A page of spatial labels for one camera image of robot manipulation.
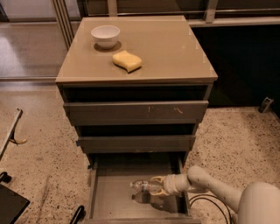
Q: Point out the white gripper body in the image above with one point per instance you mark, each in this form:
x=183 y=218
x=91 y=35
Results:
x=172 y=184

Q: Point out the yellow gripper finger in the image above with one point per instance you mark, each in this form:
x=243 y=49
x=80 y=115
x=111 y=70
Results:
x=159 y=179
x=161 y=193

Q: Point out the clear plastic water bottle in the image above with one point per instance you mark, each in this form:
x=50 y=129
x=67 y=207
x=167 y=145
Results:
x=148 y=186

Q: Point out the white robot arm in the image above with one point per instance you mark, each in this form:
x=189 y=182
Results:
x=258 y=203

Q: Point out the grey middle drawer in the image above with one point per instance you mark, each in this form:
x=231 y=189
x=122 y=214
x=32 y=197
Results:
x=135 y=144

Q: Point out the grey open bottom drawer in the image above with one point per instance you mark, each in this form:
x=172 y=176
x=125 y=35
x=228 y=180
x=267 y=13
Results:
x=113 y=201

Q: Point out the grey drawer cabinet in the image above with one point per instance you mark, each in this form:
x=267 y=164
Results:
x=174 y=69

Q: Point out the grey top drawer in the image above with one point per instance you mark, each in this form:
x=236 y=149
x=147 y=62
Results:
x=134 y=113

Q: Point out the yellow sponge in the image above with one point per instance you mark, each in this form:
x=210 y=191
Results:
x=127 y=60

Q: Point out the small grey floor device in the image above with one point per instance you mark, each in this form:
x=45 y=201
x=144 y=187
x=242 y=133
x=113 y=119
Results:
x=266 y=103

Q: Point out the black panel bottom left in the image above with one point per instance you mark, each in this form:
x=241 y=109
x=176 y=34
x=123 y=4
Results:
x=12 y=205

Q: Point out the white ceramic bowl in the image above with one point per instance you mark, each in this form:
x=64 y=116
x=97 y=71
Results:
x=105 y=36

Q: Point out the metal window railing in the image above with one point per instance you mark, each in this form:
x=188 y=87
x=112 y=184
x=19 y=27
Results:
x=191 y=9

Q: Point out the black handle near drawer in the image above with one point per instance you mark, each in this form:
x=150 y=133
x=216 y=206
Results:
x=78 y=215

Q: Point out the metal frame with hook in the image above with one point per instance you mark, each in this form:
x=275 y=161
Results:
x=10 y=136

